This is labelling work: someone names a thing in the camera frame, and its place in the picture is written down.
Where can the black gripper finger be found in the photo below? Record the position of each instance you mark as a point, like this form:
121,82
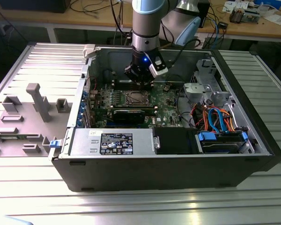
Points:
151,85
138,86

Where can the silver CPU plate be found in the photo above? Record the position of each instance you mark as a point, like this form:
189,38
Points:
138,96

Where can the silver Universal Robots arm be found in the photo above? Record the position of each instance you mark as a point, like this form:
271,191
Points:
145,21

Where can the black plastic cover box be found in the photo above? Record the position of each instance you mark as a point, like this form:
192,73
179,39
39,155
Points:
173,140

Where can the metal CPU cooler heatsink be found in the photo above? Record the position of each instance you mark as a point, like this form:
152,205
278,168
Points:
235,15

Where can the green motherboard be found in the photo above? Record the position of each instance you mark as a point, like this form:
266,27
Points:
164,110

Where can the black graphics card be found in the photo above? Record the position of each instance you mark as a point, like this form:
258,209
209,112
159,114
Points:
128,117

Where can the grey plastic case latch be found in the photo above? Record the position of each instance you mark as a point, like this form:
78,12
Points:
89,50

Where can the silver drive bay cage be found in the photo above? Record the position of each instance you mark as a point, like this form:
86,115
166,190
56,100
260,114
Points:
207,72

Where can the hard disk in blue carrier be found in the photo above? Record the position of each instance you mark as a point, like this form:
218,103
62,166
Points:
207,136

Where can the silver power supply unit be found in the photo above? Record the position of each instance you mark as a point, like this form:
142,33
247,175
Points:
84,140

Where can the black computer tower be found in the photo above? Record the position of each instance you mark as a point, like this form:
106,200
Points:
204,16

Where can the black open PC case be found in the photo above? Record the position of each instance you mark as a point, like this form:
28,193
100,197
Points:
154,173

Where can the small black box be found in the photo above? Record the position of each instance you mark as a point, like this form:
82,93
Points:
223,25

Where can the blue case latch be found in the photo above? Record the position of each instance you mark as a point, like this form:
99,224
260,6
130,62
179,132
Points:
55,144

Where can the grey plastic parts rack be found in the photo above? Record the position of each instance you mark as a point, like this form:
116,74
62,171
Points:
37,122

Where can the printed paper sheets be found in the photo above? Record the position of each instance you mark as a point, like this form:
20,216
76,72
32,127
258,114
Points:
228,5

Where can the wooden desk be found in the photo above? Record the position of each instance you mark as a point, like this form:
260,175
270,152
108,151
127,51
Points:
37,17

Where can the grey electronic device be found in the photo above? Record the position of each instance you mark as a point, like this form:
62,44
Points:
250,16

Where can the large black box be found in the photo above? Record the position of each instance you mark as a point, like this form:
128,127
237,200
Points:
32,5

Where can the green RAM stick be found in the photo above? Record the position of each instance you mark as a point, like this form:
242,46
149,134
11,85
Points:
10,137

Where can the white and blue boxes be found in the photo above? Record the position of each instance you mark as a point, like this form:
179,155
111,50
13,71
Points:
269,4

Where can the white paper sheet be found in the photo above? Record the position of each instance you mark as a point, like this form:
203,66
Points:
278,18

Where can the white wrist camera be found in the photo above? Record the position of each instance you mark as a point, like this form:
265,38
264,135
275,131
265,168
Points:
159,69

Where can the silver round metal bracket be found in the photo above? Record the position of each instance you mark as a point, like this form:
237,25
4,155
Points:
196,90

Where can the blue slot retention bracket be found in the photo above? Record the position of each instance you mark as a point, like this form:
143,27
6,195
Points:
79,122

